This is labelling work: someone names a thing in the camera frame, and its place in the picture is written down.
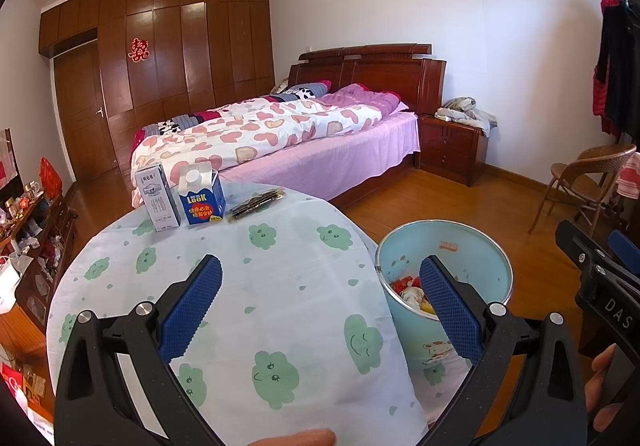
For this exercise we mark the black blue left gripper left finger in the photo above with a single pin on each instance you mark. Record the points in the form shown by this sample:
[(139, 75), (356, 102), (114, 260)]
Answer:
[(93, 404)]

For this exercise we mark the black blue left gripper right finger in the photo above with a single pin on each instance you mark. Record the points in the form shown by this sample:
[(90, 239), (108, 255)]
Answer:
[(547, 406)]

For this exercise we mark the red plastic bag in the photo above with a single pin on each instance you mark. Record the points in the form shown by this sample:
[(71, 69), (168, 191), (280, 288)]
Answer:
[(400, 285)]

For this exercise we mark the light blue trash bin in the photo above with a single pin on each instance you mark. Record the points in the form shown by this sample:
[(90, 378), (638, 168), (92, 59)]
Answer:
[(468, 254)]

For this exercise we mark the person's left hand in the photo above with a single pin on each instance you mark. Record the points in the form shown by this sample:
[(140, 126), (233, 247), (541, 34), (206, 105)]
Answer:
[(316, 437)]

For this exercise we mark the folding wooden chair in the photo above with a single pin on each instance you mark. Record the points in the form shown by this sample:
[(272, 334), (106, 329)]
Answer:
[(586, 183)]

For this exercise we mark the white milk carton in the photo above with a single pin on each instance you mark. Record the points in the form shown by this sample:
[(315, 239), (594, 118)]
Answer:
[(156, 195)]

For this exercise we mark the wooden side cabinet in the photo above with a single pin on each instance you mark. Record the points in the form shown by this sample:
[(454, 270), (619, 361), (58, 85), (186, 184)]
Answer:
[(41, 240)]

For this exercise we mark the blue Look drink carton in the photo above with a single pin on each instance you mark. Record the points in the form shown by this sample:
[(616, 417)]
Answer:
[(200, 192)]

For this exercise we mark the dark striped packet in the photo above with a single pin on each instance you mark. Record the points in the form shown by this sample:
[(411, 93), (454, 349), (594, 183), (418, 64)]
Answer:
[(256, 203)]

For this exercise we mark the red gift bag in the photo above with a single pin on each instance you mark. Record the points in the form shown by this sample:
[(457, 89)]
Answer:
[(50, 180)]

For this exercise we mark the heart pattern duvet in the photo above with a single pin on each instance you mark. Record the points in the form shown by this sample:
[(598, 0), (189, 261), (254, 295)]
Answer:
[(245, 131)]

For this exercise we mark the hanging dark clothes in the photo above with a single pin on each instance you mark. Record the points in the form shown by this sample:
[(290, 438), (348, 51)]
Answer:
[(615, 92)]

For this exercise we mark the wooden nightstand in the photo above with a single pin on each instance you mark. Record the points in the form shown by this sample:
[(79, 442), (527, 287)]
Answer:
[(452, 150)]

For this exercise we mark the cloth covered television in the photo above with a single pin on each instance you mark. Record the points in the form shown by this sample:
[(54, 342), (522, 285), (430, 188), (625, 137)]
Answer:
[(11, 184)]

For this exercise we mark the pink bed sheet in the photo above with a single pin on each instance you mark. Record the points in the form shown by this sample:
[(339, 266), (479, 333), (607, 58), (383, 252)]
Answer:
[(331, 166)]

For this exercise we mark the clothes pile on nightstand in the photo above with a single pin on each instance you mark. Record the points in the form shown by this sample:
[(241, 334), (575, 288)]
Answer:
[(463, 110)]

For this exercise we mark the wooden door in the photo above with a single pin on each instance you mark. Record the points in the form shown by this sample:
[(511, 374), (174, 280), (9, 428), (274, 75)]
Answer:
[(80, 101)]

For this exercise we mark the red double happiness decal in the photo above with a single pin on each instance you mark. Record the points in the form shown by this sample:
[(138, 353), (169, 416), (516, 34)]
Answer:
[(139, 50)]

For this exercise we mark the brown wooden wardrobe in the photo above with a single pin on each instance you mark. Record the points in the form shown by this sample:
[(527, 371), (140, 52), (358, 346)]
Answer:
[(204, 54)]

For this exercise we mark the wooden bed frame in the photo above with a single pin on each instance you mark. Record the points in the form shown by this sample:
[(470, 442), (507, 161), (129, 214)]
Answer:
[(408, 70)]

